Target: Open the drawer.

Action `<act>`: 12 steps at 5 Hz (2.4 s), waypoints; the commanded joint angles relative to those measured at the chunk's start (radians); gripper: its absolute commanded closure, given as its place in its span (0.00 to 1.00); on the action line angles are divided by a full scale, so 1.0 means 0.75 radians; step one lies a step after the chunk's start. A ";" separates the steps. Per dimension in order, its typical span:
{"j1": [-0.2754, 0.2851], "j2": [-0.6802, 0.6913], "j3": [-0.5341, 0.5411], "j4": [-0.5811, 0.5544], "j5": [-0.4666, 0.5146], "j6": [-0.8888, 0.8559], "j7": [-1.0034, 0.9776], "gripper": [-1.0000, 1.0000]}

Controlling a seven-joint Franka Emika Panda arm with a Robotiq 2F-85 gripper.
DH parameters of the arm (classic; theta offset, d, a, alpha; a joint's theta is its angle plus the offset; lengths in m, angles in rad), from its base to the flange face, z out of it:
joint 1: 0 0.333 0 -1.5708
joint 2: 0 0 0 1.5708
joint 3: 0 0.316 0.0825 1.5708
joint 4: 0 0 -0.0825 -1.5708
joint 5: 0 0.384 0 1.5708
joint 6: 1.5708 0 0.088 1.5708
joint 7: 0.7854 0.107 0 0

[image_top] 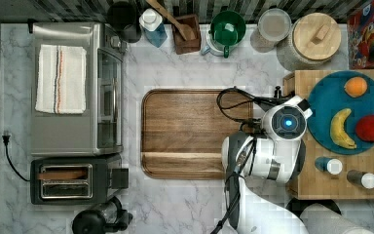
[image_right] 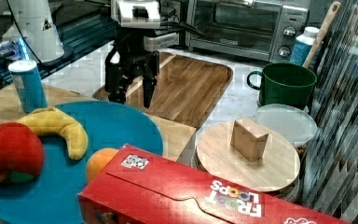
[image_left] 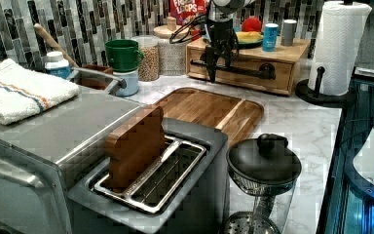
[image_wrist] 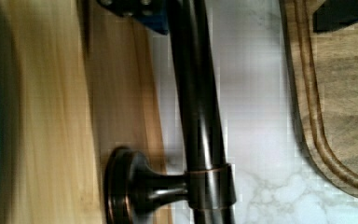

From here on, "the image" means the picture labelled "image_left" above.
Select glass french press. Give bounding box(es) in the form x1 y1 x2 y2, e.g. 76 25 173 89
221 172 296 234

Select black pot lid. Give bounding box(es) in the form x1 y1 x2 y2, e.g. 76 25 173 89
227 134 302 185

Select red toy fruit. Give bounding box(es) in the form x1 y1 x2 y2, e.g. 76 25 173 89
242 18 262 32

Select stainless toaster oven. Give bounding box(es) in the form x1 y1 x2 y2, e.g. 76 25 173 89
0 87 141 234

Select grey toaster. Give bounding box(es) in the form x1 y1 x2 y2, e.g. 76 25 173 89
68 118 228 234

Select glass jar of grains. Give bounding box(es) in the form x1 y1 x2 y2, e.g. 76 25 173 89
132 35 159 82

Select white woven canister wooden lid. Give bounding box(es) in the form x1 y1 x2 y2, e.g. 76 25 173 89
153 17 187 76

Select black paper towel holder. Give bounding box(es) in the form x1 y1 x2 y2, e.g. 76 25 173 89
295 66 357 108

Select white paper towel roll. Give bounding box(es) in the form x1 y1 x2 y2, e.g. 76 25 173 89
308 1 372 96

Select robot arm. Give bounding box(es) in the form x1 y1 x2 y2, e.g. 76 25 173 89
205 0 255 82

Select white bottle blue label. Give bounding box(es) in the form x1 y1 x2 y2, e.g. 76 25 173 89
45 51 71 79

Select black drawer handle bar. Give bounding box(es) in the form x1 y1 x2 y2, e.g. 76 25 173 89
189 53 277 81

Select green mug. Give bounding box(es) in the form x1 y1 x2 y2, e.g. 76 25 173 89
105 39 144 72

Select wooden rolling pin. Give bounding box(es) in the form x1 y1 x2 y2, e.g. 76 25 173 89
33 23 78 67

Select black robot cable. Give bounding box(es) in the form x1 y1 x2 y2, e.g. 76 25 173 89
168 13 208 45

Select wooden drawer box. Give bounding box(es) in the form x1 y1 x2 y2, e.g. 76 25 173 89
185 36 312 97

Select white striped towel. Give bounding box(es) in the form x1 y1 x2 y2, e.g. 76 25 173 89
0 58 80 125

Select teal plate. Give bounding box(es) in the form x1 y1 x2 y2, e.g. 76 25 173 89
203 30 263 49

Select brown bowl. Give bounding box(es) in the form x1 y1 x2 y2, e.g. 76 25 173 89
79 64 113 90

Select grey cylinder shaker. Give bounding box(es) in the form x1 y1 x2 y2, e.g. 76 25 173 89
280 19 297 46

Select light blue mug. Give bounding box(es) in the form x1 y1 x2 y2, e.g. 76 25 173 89
113 69 138 97

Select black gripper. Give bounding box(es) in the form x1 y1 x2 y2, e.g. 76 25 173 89
205 18 239 83

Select blue can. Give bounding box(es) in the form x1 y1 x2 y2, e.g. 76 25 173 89
262 23 279 52

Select wooden toy bread slice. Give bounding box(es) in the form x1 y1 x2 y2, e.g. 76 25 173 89
105 105 166 192

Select Froot Loops cereal box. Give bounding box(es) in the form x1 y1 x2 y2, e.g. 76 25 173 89
169 0 206 44

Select wooden cutting board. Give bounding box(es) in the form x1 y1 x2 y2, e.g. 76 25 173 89
155 88 264 145

